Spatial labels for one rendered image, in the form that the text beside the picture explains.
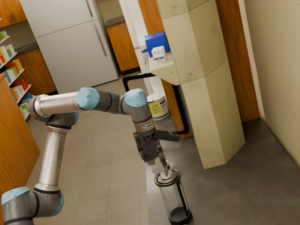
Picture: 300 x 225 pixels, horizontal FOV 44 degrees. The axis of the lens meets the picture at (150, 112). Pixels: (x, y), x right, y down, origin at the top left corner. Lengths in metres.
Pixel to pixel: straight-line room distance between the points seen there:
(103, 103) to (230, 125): 0.78
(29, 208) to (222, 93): 1.01
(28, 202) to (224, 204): 0.83
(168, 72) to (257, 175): 0.62
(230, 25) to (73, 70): 5.06
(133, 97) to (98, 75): 5.52
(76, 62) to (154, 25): 4.89
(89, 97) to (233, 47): 1.01
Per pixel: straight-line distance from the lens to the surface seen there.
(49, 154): 1.72
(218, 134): 1.82
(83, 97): 1.31
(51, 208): 1.76
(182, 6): 1.61
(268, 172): 1.80
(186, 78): 1.68
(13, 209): 1.67
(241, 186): 1.74
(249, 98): 2.20
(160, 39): 1.84
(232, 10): 2.03
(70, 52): 6.77
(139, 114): 1.34
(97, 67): 6.78
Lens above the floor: 2.00
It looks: 23 degrees down
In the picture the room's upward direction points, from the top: 18 degrees counter-clockwise
